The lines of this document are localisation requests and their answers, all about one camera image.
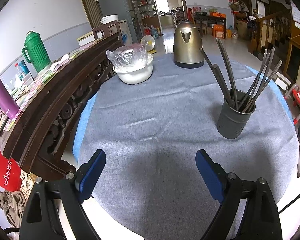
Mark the wooden stair railing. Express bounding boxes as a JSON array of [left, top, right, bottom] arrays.
[[248, 7, 293, 56]]

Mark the orange cardboard box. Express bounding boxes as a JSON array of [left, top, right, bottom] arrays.
[[212, 24, 227, 39]]

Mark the kitchen storage shelf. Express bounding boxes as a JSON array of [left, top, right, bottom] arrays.
[[131, 0, 157, 28]]

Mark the white plastic basin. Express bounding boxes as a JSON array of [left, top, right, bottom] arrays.
[[112, 55, 154, 85]]

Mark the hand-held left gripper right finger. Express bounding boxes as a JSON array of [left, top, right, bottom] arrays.
[[196, 149, 283, 240]]

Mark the white chest freezer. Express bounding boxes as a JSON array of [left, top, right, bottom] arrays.
[[77, 20, 133, 47]]

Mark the white step stool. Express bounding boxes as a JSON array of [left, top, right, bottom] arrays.
[[274, 71, 292, 93]]

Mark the purple thermos bottle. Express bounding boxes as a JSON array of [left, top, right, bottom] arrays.
[[0, 66, 21, 119]]

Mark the bundle of dark chopsticks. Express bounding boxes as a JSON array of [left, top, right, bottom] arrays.
[[199, 37, 283, 113]]

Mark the brown crumpled rag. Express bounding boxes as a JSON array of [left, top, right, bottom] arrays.
[[0, 190, 28, 228]]

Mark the clear plastic bag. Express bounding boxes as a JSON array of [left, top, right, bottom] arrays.
[[106, 43, 148, 68]]

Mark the dark wooden chair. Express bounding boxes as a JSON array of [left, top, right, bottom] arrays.
[[92, 20, 123, 42]]

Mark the red paper bag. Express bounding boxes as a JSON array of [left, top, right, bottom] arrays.
[[0, 146, 22, 192]]

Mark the clear plastic water bottle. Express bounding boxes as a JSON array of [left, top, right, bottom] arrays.
[[14, 60, 31, 81]]

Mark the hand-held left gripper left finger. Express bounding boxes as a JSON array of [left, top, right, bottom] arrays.
[[19, 149, 107, 240]]

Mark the dark wooden side table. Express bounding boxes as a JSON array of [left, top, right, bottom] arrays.
[[192, 14, 228, 37]]

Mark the green thermos flask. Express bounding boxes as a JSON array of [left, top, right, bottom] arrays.
[[21, 31, 52, 72]]

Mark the steel electric kettle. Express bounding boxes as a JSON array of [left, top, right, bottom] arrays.
[[173, 19, 205, 69]]

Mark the grey tablecloth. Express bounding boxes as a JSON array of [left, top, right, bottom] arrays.
[[76, 53, 300, 240]]

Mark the pink wall calendar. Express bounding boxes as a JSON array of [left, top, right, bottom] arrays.
[[288, 0, 300, 30]]

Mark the grey refrigerator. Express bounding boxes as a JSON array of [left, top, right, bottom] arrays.
[[97, 0, 141, 44]]

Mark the dark metal chopstick holder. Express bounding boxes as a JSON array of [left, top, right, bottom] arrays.
[[217, 89, 256, 139]]

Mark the white electric fan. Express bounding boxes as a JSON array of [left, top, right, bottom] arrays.
[[140, 35, 157, 54]]

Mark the white rice cooker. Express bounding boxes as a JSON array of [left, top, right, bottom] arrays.
[[100, 15, 119, 25]]

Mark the blue table cover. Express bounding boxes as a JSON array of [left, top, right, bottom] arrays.
[[72, 64, 291, 163]]

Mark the brown striped curtain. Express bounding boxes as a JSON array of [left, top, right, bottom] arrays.
[[75, 0, 108, 30]]

